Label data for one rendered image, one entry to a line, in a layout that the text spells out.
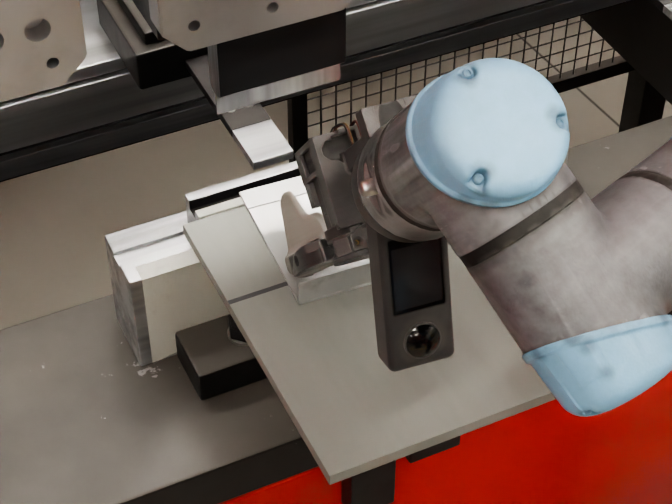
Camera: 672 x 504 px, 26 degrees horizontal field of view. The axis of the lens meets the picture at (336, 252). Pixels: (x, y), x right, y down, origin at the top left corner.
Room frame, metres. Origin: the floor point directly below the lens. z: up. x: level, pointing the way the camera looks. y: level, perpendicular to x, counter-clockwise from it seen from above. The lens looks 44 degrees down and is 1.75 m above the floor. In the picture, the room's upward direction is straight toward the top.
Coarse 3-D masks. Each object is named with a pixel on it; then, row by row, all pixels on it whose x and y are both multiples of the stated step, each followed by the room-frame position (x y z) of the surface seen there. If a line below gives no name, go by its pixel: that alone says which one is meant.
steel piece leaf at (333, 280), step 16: (256, 208) 0.83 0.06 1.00; (272, 208) 0.83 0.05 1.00; (304, 208) 0.83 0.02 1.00; (320, 208) 0.83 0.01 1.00; (256, 224) 0.81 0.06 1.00; (272, 224) 0.81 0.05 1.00; (272, 240) 0.79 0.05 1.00; (288, 272) 0.76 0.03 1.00; (320, 272) 0.76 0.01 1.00; (336, 272) 0.74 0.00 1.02; (352, 272) 0.74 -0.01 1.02; (368, 272) 0.75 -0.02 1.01; (304, 288) 0.73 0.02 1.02; (320, 288) 0.73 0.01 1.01; (336, 288) 0.74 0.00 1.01; (352, 288) 0.74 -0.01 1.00
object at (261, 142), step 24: (120, 0) 1.06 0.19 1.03; (120, 24) 1.04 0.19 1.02; (144, 24) 1.02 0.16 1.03; (120, 48) 1.04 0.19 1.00; (144, 48) 1.01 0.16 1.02; (168, 48) 1.01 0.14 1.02; (144, 72) 1.00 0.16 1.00; (168, 72) 1.01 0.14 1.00; (192, 72) 1.00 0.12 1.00; (240, 120) 0.93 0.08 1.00; (264, 120) 0.93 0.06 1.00; (240, 144) 0.90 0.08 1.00; (264, 144) 0.90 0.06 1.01; (288, 144) 0.90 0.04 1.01
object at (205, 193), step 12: (276, 168) 0.88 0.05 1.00; (288, 168) 0.88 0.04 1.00; (240, 180) 0.86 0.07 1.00; (252, 180) 0.86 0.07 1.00; (264, 180) 0.86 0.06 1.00; (276, 180) 0.87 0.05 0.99; (192, 192) 0.85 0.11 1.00; (204, 192) 0.85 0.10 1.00; (216, 192) 0.85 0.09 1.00; (228, 192) 0.85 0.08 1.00; (192, 204) 0.84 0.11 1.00; (204, 204) 0.84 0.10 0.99; (192, 216) 0.83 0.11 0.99
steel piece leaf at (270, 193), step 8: (272, 184) 0.85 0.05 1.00; (280, 184) 0.85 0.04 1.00; (288, 184) 0.85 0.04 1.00; (296, 184) 0.85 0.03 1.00; (240, 192) 0.85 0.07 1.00; (248, 192) 0.85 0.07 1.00; (256, 192) 0.85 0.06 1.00; (264, 192) 0.85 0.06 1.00; (272, 192) 0.85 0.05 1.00; (280, 192) 0.85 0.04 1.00; (296, 192) 0.85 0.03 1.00; (304, 192) 0.85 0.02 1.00; (248, 200) 0.84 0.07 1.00; (256, 200) 0.84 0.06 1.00; (264, 200) 0.84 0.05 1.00; (272, 200) 0.84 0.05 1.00; (248, 208) 0.83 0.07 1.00
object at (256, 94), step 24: (312, 24) 0.87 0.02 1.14; (336, 24) 0.87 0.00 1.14; (216, 48) 0.84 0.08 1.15; (240, 48) 0.84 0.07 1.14; (264, 48) 0.85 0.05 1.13; (288, 48) 0.86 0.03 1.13; (312, 48) 0.87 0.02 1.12; (336, 48) 0.87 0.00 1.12; (216, 72) 0.84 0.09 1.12; (240, 72) 0.84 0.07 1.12; (264, 72) 0.85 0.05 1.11; (288, 72) 0.86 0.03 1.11; (312, 72) 0.88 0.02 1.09; (336, 72) 0.88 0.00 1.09; (216, 96) 0.84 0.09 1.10; (240, 96) 0.85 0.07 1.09; (264, 96) 0.86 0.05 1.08
